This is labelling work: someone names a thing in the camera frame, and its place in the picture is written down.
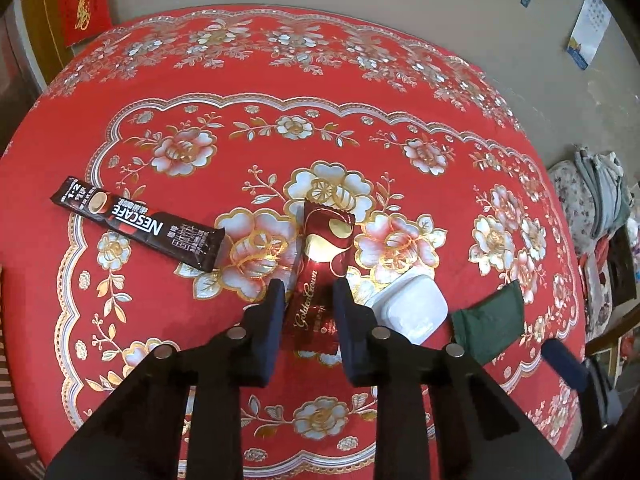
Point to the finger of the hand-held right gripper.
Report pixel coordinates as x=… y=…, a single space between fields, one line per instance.
x=565 y=365

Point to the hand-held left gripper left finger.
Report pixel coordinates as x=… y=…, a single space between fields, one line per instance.
x=272 y=330

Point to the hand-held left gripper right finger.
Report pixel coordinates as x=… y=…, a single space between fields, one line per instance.
x=352 y=335

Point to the red gold foil snack packet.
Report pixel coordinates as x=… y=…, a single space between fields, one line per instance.
x=320 y=260

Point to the white plastic cup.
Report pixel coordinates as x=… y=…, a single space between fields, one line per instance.
x=410 y=307

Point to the green folded cloth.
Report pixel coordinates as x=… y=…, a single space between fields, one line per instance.
x=487 y=325

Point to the wooden chair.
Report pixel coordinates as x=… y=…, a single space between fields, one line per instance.
x=620 y=270

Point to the floral seat cushion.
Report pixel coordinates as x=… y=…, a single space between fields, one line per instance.
x=570 y=195

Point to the dark coffee stick packet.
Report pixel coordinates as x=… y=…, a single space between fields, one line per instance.
x=135 y=220

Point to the grey cloth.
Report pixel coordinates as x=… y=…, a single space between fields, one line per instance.
x=602 y=185

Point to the red floral tablecloth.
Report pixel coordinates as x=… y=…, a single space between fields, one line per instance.
x=300 y=75

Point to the wall calendar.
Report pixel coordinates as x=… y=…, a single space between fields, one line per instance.
x=590 y=25

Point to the red wall poster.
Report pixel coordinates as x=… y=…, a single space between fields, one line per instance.
x=82 y=5

